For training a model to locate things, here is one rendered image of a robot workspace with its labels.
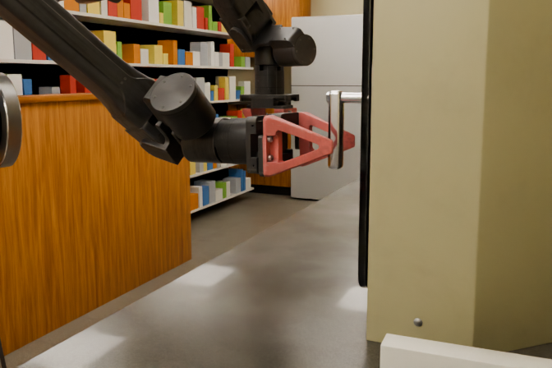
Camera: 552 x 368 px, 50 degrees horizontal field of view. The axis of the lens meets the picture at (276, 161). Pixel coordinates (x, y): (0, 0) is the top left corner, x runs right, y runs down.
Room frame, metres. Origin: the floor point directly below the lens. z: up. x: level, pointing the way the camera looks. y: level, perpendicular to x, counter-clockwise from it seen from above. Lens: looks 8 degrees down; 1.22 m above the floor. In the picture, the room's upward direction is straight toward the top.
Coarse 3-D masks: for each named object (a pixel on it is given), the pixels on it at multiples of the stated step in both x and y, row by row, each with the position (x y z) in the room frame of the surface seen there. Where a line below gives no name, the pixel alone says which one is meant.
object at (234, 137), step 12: (228, 120) 0.73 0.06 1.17; (240, 120) 0.72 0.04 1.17; (252, 120) 0.67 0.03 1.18; (216, 132) 0.72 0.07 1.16; (228, 132) 0.71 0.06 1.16; (240, 132) 0.70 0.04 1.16; (252, 132) 0.67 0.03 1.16; (216, 144) 0.71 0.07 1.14; (228, 144) 0.71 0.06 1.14; (240, 144) 0.70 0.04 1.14; (252, 144) 0.67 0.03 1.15; (228, 156) 0.71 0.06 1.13; (240, 156) 0.71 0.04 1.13; (252, 156) 0.67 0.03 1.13; (252, 168) 0.67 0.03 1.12
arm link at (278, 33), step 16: (272, 16) 1.15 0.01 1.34; (240, 32) 1.10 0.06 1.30; (272, 32) 1.12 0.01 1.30; (288, 32) 1.09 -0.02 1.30; (240, 48) 1.14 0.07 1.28; (256, 48) 1.12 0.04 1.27; (288, 48) 1.09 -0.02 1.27; (304, 48) 1.09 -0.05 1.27; (288, 64) 1.11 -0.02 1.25; (304, 64) 1.09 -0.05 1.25
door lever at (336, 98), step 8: (328, 96) 0.68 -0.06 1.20; (336, 96) 0.68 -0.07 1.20; (344, 96) 0.68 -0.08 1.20; (352, 96) 0.67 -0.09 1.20; (360, 96) 0.67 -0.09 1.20; (336, 104) 0.68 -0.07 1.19; (336, 112) 0.68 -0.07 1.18; (336, 120) 0.68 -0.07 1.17; (336, 128) 0.68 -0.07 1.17; (336, 136) 0.68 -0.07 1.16; (336, 144) 0.68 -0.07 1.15; (336, 152) 0.68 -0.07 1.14; (328, 160) 0.68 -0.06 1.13; (336, 160) 0.68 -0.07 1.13; (336, 168) 0.68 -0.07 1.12
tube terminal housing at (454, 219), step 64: (384, 0) 0.61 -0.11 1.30; (448, 0) 0.59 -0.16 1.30; (512, 0) 0.58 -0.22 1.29; (384, 64) 0.61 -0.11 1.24; (448, 64) 0.58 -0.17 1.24; (512, 64) 0.58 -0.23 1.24; (384, 128) 0.61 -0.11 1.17; (448, 128) 0.58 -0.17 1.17; (512, 128) 0.58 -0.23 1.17; (384, 192) 0.61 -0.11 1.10; (448, 192) 0.58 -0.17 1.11; (512, 192) 0.59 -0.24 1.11; (384, 256) 0.61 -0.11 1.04; (448, 256) 0.58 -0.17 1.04; (512, 256) 0.59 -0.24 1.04; (384, 320) 0.61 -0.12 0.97; (448, 320) 0.58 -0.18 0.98; (512, 320) 0.59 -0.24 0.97
